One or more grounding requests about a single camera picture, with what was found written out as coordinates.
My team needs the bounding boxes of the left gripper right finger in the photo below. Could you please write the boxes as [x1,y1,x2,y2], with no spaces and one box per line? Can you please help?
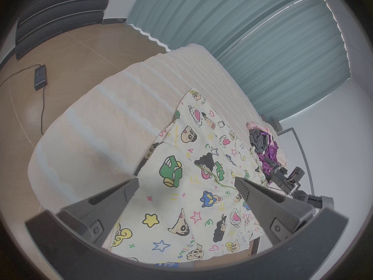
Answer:
[234,177,316,249]

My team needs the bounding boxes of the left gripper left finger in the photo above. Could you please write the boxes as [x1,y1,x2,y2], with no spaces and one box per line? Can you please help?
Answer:
[56,177,140,249]

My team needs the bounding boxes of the white printed pyjama trousers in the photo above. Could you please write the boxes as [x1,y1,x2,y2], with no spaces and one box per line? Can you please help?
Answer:
[109,88,264,266]

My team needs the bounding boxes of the pile of clothes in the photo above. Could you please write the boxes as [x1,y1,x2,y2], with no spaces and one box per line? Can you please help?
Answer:
[246,121,281,176]

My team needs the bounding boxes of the bed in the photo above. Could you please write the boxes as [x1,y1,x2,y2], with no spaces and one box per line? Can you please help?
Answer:
[27,43,315,262]

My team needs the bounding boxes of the grey bedside table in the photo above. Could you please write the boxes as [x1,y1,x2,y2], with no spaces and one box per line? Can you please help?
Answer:
[261,114,281,130]

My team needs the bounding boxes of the blue-green curtain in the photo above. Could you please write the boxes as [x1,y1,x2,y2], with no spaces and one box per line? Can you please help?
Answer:
[127,0,319,52]
[217,0,351,122]

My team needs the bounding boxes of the black power adapter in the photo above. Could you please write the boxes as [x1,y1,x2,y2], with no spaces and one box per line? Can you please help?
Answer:
[34,65,48,91]

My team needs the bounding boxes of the black chest of drawers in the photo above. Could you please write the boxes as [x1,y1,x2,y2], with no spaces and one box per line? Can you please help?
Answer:
[15,0,115,59]

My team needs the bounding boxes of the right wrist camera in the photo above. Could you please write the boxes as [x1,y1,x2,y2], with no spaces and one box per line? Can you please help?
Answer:
[287,166,305,186]

